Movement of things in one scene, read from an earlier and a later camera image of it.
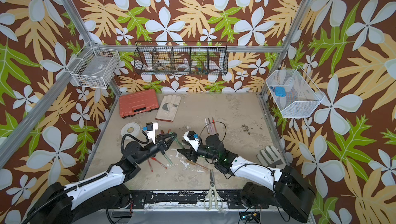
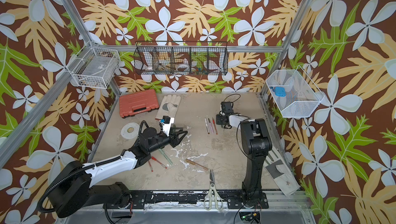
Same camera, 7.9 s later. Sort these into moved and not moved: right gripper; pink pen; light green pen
Moved: right gripper
Not moved: light green pen; pink pen
